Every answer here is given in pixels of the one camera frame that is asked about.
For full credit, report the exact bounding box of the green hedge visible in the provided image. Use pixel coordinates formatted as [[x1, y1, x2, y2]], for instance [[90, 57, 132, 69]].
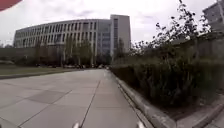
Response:
[[109, 0, 224, 111]]

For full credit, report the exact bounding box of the curved pale building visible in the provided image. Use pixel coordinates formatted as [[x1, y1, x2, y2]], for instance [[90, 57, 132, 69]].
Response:
[[13, 13, 132, 64]]

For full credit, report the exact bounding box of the stone kerb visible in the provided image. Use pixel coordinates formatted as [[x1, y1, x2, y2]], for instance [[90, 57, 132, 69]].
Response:
[[108, 69, 178, 128], [176, 103, 224, 128]]

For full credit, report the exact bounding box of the grass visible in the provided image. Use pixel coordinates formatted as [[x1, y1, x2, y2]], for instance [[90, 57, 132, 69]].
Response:
[[0, 64, 81, 79]]

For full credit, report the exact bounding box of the row of trees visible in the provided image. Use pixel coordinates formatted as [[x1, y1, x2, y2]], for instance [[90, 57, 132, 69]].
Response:
[[33, 36, 113, 68]]

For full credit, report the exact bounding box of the grey wall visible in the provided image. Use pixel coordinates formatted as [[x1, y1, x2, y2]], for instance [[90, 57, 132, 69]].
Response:
[[113, 31, 224, 66]]

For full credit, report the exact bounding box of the red flag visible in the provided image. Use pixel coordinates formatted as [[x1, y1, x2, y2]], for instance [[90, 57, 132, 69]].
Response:
[[0, 0, 24, 12]]

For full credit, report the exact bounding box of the grey building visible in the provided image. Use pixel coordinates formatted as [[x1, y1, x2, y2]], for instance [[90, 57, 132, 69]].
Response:
[[202, 0, 224, 33]]

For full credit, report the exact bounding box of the grey paved path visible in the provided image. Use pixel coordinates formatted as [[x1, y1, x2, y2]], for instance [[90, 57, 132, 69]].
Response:
[[0, 68, 148, 128]]

